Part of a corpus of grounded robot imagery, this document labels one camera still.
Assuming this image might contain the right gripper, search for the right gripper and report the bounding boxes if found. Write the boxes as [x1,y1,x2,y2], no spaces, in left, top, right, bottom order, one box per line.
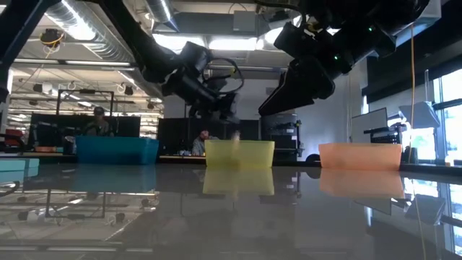
[258,22,362,116]

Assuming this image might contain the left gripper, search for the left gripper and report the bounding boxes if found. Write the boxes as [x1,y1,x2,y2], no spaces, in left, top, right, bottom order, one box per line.
[160,40,242,124]

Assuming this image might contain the large teal block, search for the large teal block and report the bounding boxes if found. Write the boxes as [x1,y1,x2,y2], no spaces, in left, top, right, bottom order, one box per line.
[0,157,40,173]

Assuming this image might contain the person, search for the person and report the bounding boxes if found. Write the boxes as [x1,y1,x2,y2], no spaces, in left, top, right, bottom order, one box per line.
[83,106,115,137]
[191,129,219,157]

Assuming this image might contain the black equipment cart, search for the black equipment cart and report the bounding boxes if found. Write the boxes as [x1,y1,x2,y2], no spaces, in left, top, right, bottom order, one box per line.
[260,113,302,162]

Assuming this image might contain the black partition with monitor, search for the black partition with monitor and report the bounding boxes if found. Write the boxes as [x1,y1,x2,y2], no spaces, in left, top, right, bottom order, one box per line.
[157,113,261,157]

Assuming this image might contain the yellow plastic bin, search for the yellow plastic bin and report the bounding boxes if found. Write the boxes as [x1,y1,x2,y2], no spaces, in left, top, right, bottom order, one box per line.
[204,139,276,169]

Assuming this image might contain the bright ceiling light panel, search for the bright ceiling light panel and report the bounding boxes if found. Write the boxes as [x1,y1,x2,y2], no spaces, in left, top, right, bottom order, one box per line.
[153,34,259,51]

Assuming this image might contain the white board panel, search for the white board panel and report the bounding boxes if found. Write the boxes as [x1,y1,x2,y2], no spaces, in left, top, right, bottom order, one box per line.
[350,107,389,144]

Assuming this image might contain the grey ceiling box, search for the grey ceiling box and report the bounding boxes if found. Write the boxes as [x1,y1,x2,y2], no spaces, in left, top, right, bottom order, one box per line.
[232,9,258,33]

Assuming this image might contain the orange plastic bin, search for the orange plastic bin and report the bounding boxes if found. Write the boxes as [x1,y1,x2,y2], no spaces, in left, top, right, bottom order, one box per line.
[318,142,403,172]

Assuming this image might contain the black desk device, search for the black desk device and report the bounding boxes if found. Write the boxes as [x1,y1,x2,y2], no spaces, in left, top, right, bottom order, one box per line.
[363,122,407,145]

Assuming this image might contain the blue plastic bin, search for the blue plastic bin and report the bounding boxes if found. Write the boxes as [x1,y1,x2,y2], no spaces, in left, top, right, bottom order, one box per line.
[74,135,160,166]

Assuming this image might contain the grey tilted panel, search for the grey tilted panel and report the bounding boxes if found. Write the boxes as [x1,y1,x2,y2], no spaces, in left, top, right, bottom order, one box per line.
[398,100,441,130]

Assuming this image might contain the long horizontal ceiling pipe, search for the long horizontal ceiling pipe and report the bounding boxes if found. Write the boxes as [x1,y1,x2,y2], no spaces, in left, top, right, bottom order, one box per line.
[10,58,289,72]

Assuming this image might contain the black partition panels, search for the black partition panels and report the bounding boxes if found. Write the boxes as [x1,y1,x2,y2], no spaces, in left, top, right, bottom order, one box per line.
[28,113,141,149]

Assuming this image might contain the small orange tray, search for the small orange tray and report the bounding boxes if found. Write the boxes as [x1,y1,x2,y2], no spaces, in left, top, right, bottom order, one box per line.
[34,145,65,153]

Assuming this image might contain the red box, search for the red box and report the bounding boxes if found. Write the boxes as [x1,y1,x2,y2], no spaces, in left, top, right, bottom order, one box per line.
[5,129,26,147]

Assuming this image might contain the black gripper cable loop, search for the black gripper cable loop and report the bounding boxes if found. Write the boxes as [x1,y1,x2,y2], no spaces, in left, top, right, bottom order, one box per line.
[201,57,245,95]

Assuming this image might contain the small corrugated silver duct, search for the small corrugated silver duct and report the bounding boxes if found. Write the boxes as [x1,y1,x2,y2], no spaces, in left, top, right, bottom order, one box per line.
[144,0,180,33]

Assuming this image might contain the large corrugated silver duct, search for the large corrugated silver duct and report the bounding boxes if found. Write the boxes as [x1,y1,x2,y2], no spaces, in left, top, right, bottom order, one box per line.
[43,0,163,98]

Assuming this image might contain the ceiling cable reel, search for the ceiling cable reel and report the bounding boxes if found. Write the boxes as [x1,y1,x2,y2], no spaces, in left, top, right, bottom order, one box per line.
[39,27,66,50]

